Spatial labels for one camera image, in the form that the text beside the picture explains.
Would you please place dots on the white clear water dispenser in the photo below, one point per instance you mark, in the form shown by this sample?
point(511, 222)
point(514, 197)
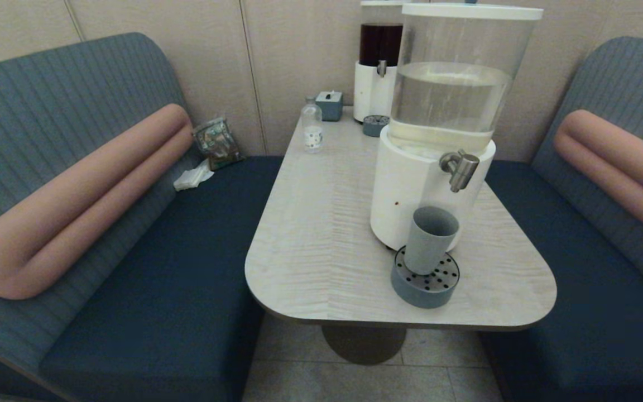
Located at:
point(411, 190)

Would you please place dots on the grey plastic cup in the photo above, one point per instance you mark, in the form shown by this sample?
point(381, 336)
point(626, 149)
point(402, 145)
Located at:
point(430, 245)

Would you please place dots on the clear plastic bottle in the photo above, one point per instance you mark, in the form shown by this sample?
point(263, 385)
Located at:
point(312, 132)

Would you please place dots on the small blue drip tray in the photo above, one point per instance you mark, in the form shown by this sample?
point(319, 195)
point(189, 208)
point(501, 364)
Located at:
point(375, 126)

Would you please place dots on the grey-blue tissue box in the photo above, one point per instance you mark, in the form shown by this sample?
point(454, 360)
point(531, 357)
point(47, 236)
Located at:
point(330, 106)

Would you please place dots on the green snack bag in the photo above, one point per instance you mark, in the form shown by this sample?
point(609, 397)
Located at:
point(218, 143)

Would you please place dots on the white dark drink dispenser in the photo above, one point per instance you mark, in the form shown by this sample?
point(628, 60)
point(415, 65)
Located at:
point(372, 89)

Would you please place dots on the white folded napkin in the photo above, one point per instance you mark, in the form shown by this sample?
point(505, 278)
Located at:
point(192, 178)

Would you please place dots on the large blue perforated drip tray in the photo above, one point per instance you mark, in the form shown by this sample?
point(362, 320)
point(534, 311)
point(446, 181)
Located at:
point(425, 293)

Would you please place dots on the blue upholstered bench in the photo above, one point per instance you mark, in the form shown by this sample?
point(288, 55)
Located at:
point(187, 251)
point(578, 279)

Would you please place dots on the pink bolster cushion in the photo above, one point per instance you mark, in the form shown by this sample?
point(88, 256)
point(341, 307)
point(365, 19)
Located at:
point(623, 164)
point(76, 204)

